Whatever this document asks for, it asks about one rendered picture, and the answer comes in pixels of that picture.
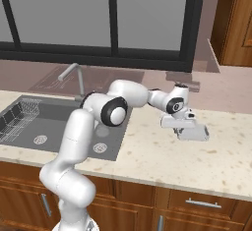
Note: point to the wooden drawer front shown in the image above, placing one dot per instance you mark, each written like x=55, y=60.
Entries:
x=203, y=213

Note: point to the tall wooden cabinet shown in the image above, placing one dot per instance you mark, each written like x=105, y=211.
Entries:
x=234, y=22

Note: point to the pale grey tupperware box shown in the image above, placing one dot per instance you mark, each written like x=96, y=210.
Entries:
x=195, y=134

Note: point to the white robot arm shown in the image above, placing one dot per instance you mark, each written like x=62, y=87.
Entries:
x=75, y=136

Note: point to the black framed window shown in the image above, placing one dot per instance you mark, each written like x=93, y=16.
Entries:
x=113, y=18

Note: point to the grey metal tap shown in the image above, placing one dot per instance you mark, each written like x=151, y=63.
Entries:
x=79, y=77

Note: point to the grey double basin sink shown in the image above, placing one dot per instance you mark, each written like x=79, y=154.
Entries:
x=39, y=127

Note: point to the wooden cupboard door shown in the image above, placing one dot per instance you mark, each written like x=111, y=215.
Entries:
x=114, y=213
x=19, y=205
x=197, y=225

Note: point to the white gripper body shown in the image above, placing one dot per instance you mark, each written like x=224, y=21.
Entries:
x=174, y=121

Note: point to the clear glass cup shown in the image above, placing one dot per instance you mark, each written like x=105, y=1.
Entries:
x=102, y=131

